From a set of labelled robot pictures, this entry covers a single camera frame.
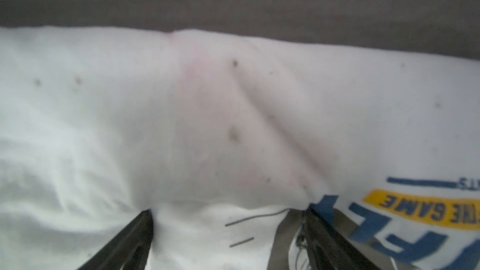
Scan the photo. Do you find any white printed tank top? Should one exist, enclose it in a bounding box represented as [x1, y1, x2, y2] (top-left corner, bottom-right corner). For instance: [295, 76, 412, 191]
[1, 27, 480, 270]

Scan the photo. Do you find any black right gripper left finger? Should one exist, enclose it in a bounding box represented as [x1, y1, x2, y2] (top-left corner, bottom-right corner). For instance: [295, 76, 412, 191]
[79, 210, 154, 270]

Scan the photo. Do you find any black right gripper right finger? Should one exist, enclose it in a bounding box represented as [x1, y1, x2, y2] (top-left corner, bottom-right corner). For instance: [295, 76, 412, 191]
[304, 207, 379, 270]

